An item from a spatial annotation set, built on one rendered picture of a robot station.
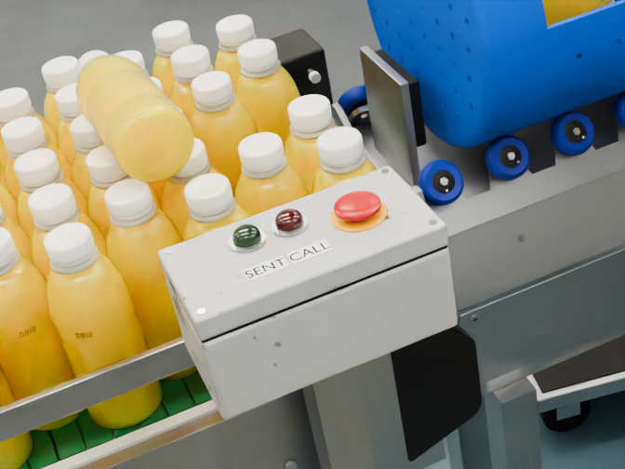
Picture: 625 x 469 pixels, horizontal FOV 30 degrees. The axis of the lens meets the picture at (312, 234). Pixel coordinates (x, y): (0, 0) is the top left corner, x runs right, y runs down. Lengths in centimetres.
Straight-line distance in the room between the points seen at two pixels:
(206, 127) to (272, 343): 34
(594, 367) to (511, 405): 74
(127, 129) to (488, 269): 42
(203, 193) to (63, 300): 14
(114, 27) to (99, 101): 301
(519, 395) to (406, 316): 52
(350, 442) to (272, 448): 11
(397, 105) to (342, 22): 256
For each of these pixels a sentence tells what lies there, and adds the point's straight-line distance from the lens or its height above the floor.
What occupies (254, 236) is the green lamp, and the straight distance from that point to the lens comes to 87.
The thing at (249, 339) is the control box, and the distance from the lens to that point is 85.
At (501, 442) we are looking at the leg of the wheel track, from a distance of 145.
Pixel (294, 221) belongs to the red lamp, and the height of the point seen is 111.
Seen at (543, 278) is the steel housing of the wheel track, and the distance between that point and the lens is 125.
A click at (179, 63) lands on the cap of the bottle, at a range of 119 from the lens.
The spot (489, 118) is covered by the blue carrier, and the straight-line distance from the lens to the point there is 112.
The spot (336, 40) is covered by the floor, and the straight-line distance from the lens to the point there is 362.
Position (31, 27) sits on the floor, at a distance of 421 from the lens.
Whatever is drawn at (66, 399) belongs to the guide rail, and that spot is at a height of 97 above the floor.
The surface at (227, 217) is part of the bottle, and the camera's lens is 98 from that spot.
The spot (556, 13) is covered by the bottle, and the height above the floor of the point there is 109.
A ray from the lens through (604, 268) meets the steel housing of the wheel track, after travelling 130.
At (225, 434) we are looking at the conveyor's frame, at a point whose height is 88.
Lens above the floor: 161
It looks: 35 degrees down
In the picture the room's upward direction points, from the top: 12 degrees counter-clockwise
